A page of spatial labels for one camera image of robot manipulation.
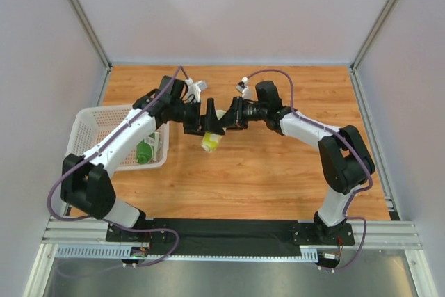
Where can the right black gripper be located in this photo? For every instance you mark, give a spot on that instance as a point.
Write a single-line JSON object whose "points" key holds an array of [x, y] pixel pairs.
{"points": [[237, 113]]}

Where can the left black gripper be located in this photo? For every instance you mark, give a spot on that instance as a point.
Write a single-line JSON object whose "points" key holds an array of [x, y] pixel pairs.
{"points": [[193, 120]]}

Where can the lime yellow towel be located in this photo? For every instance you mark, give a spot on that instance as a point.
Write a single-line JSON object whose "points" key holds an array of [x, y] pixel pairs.
{"points": [[210, 141]]}

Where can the green dinosaur pattern towel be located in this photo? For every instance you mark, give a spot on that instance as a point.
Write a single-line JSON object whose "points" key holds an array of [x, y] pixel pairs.
{"points": [[147, 151]]}

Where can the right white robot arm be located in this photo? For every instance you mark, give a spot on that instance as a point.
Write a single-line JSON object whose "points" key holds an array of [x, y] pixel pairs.
{"points": [[346, 162]]}

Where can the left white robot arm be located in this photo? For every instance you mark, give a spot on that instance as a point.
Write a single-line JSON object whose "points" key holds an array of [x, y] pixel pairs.
{"points": [[86, 180]]}

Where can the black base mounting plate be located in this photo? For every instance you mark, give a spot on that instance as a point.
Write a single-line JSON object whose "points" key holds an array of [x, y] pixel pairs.
{"points": [[257, 238]]}

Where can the right aluminium frame post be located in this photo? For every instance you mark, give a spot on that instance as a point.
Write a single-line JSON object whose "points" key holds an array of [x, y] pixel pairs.
{"points": [[377, 26]]}

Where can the aluminium frame post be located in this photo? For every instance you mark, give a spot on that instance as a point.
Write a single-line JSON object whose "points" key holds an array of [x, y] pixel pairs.
{"points": [[377, 26], [90, 32]]}

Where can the left aluminium frame post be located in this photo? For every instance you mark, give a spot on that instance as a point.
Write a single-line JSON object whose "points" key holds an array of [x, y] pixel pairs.
{"points": [[90, 32]]}

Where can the aluminium front rail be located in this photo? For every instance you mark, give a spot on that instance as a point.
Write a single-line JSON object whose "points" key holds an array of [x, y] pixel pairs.
{"points": [[379, 235]]}

